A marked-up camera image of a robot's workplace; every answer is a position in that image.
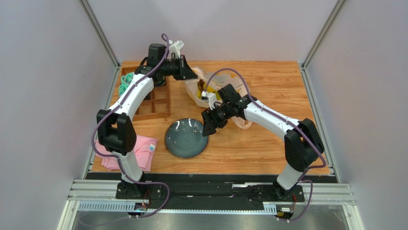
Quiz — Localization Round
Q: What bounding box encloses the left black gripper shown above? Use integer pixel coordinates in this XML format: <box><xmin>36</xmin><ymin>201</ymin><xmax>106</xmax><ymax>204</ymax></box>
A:
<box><xmin>159</xmin><ymin>55</ymin><xmax>198</xmax><ymax>81</ymax></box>

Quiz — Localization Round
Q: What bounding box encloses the banana print plastic bag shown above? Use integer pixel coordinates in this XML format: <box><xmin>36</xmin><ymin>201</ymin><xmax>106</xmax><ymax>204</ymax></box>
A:
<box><xmin>184</xmin><ymin>66</ymin><xmax>253</xmax><ymax>129</ymax></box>

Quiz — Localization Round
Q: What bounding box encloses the yellow fake banana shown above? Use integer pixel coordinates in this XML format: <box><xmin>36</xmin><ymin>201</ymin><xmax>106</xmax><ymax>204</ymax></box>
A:
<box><xmin>196</xmin><ymin>80</ymin><xmax>221</xmax><ymax>100</ymax></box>

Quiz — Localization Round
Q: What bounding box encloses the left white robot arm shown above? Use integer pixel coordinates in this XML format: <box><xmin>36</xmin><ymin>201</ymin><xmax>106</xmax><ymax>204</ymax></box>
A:
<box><xmin>92</xmin><ymin>40</ymin><xmax>197</xmax><ymax>196</ymax></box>

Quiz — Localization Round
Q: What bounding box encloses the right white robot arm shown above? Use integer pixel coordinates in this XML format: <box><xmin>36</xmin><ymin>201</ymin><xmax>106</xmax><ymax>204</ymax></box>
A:
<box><xmin>201</xmin><ymin>84</ymin><xmax>325</xmax><ymax>191</ymax></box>

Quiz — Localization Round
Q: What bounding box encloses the dark grey round plate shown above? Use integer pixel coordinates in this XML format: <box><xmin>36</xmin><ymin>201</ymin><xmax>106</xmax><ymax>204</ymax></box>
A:
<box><xmin>164</xmin><ymin>118</ymin><xmax>209</xmax><ymax>159</ymax></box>

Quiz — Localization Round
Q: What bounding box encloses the wooden compartment tray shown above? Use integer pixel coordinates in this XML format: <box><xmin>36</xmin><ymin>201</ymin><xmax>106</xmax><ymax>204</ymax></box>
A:
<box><xmin>120</xmin><ymin>66</ymin><xmax>171</xmax><ymax>121</ymax></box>

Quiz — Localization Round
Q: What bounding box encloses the teal rolled sock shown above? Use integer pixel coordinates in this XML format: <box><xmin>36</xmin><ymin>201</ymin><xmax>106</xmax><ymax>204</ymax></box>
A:
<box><xmin>118</xmin><ymin>72</ymin><xmax>134</xmax><ymax>97</ymax></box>

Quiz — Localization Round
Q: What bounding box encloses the pink folded cloth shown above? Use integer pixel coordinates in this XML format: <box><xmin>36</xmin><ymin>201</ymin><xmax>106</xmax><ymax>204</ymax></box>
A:
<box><xmin>96</xmin><ymin>135</ymin><xmax>159</xmax><ymax>172</ymax></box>

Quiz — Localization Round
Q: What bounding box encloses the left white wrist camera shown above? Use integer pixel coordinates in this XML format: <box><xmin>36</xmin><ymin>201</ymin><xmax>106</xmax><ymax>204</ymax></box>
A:
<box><xmin>169</xmin><ymin>40</ymin><xmax>184</xmax><ymax>59</ymax></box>

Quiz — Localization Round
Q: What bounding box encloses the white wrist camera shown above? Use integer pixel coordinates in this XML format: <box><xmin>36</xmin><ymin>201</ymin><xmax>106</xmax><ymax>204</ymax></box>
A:
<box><xmin>201</xmin><ymin>91</ymin><xmax>217</xmax><ymax>110</ymax></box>
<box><xmin>169</xmin><ymin>40</ymin><xmax>184</xmax><ymax>59</ymax></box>

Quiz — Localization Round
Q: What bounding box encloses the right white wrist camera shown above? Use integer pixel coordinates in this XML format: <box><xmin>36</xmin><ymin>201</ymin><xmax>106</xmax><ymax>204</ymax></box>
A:
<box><xmin>201</xmin><ymin>91</ymin><xmax>217</xmax><ymax>110</ymax></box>

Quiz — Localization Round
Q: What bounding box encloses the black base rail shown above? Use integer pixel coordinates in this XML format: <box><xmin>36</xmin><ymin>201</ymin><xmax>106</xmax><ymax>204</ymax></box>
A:
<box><xmin>115</xmin><ymin>173</ymin><xmax>307</xmax><ymax>211</ymax></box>

